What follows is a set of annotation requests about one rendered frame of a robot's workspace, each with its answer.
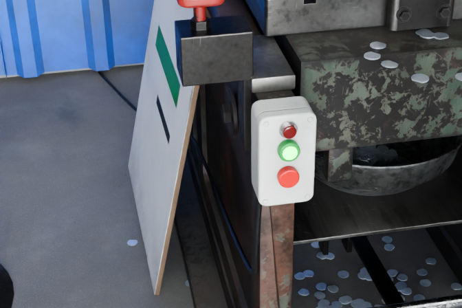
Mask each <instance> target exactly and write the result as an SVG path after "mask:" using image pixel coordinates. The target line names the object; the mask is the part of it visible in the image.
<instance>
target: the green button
mask: <svg viewBox="0 0 462 308"><path fill-rule="evenodd" d="M290 146H292V147H295V148H296V150H297V151H298V153H297V156H296V157H295V158H294V159H285V158H284V157H283V151H284V150H285V149H286V148H287V147H290ZM277 151H278V155H279V157H280V158H281V159H282V160H283V161H285V162H292V161H294V160H296V159H297V158H298V156H299V155H300V147H299V145H298V143H297V142H296V141H294V140H284V141H282V142H281V143H280V144H279V145H278V149H277Z"/></svg>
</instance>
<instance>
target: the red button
mask: <svg viewBox="0 0 462 308"><path fill-rule="evenodd" d="M299 179H300V176H299V174H298V171H297V170H296V169H295V168H294V167H293V166H285V167H283V168H281V169H280V170H279V171H278V174H277V180H278V182H279V184H280V185H281V186H282V187H284V188H291V187H294V186H295V185H296V184H297V183H298V182H299Z"/></svg>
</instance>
